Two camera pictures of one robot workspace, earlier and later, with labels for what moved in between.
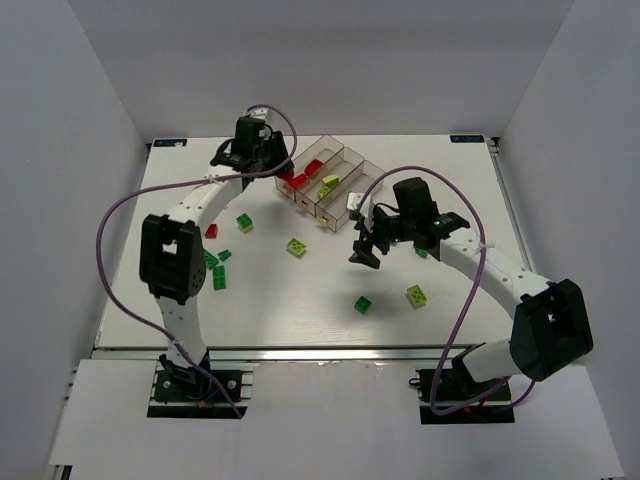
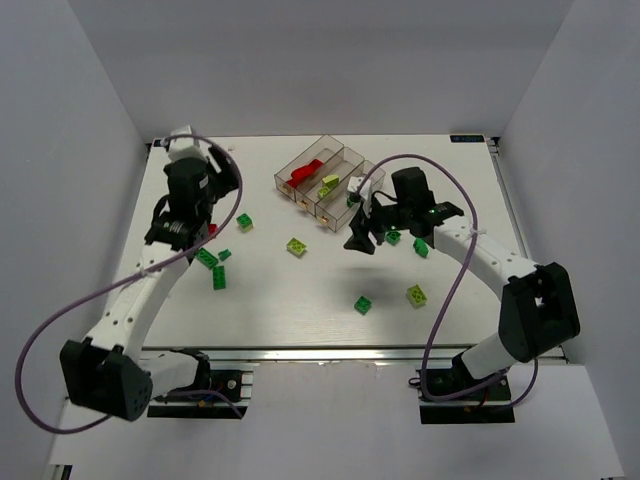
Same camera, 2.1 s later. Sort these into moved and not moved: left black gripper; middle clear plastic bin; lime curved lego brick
Moved: left black gripper
Not moved: lime curved lego brick; middle clear plastic bin
